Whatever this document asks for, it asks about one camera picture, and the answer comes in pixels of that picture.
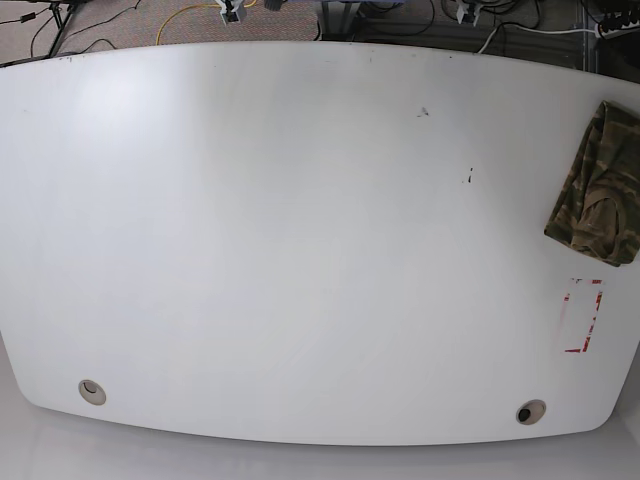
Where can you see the camouflage t-shirt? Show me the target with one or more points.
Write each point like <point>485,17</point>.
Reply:
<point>597,211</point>

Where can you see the red tape rectangle marking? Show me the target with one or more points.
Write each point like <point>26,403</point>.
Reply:
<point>581,306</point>

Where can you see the white power strip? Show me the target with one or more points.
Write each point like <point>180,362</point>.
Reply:
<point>611,27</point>

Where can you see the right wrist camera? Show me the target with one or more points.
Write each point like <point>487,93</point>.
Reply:
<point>232,11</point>

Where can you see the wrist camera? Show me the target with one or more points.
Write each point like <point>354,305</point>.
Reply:
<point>468,12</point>
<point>232,11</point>

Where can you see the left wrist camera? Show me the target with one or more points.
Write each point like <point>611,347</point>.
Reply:
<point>468,12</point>

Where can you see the right table cable grommet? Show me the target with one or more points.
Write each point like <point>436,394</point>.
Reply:
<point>531,412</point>

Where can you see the table cable grommet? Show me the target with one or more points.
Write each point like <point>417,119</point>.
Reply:
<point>92,392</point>
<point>531,412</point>

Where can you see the left table cable grommet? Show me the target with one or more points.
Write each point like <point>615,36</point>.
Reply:
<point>92,392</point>

